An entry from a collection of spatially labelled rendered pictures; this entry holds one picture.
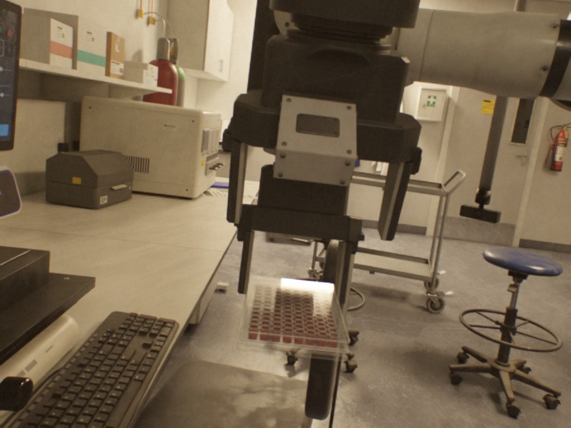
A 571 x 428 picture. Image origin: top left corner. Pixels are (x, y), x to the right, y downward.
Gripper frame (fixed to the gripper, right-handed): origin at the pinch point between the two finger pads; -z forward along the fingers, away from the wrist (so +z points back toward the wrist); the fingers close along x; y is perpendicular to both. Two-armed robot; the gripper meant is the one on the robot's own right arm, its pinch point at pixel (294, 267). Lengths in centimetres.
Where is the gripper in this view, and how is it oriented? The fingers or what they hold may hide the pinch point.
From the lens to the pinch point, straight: 49.9
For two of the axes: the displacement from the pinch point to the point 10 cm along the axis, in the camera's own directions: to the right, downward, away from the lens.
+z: 1.1, -9.9, 0.5
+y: 0.6, -0.4, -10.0
